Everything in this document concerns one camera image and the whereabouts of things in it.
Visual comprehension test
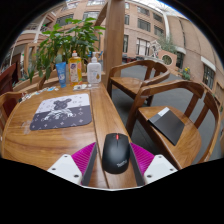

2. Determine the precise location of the clear bag with white items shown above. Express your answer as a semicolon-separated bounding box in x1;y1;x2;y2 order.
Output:
72;83;93;92

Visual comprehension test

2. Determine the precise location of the wooden armchair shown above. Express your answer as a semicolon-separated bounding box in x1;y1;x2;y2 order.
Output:
106;59;171;108
125;79;222;170
0;91;24;158
36;68;59;91

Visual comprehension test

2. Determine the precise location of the yellow dish soap bottle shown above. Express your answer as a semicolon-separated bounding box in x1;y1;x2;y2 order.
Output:
67;50;83;87

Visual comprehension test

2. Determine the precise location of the large green potted plant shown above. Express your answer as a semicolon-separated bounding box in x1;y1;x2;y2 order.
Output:
28;17;106;84

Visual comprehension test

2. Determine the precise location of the blue squeeze tube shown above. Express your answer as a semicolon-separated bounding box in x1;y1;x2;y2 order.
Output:
54;61;68;89

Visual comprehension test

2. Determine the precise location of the dark red wooden lectern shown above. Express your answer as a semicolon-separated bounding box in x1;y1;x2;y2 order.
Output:
0;63;18;96

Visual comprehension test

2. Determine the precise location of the yellow flowering potted plant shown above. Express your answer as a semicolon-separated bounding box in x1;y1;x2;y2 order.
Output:
181;66;192;81

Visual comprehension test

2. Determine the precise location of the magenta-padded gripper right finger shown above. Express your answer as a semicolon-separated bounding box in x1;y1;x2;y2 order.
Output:
128;142;178;187

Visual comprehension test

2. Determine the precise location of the wooden pillar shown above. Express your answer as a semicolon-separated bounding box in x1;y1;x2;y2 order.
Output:
101;0;126;88

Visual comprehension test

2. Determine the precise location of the white pump bottle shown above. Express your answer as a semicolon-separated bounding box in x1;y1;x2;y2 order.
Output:
86;51;102;85

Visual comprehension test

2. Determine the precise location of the grey white printed mouse pad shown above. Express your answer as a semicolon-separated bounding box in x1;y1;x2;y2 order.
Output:
29;93;93;131

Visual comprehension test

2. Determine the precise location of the white sculpture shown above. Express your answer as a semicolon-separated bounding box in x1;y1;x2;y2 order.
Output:
148;39;164;59

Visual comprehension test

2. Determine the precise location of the black computer mouse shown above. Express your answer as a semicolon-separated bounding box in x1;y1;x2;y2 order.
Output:
101;132;131;175

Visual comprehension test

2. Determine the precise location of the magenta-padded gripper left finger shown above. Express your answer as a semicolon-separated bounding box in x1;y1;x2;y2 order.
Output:
47;141;98;187

